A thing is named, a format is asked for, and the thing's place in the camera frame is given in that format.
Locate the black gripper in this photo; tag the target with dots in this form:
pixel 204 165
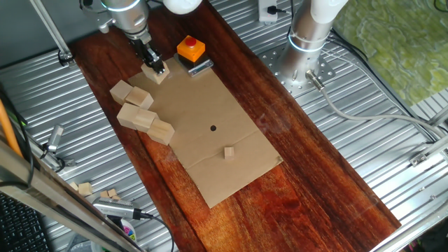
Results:
pixel 146 48

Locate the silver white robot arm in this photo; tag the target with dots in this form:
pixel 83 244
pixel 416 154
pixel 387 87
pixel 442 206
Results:
pixel 304 42

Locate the orange emergency stop button box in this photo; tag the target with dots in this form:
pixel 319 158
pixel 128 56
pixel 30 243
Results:
pixel 190 49

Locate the brown cardboard sheet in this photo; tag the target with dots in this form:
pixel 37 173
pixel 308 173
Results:
pixel 210 105

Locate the thin metal stand rod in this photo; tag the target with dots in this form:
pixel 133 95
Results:
pixel 52 31

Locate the small wooden cube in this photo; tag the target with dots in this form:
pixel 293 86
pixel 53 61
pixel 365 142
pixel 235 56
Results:
pixel 229 153
pixel 73 185
pixel 85 189

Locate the white power strip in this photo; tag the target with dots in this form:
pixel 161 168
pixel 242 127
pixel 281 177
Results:
pixel 265 14

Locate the tiny wooden cube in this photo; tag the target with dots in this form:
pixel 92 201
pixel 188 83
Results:
pixel 104 193
pixel 116 198
pixel 112 192

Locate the orange tube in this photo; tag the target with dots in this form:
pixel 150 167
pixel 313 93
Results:
pixel 6 127

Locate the silver robot mounting plate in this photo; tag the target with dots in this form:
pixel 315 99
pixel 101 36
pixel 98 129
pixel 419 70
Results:
pixel 327 68

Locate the reddish brown wooden board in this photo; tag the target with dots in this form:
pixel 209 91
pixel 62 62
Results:
pixel 280 196

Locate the black keyboard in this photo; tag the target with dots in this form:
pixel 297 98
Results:
pixel 17 231

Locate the silver camera mount bracket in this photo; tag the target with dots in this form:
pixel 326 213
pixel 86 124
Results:
pixel 106 25

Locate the silver camera on stand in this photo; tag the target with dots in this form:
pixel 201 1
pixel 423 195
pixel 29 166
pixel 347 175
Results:
pixel 56 136

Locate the metal camera stand bracket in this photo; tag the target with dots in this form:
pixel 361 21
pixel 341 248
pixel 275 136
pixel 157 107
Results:
pixel 66 162

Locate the silver ridged camera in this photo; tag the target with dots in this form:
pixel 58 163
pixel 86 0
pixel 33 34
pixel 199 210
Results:
pixel 112 208

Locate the aluminium frame beam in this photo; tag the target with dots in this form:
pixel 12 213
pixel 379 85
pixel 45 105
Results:
pixel 52 203

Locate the aluminium profile rail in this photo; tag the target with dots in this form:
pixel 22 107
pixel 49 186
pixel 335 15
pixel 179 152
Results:
pixel 434 148
pixel 441 117

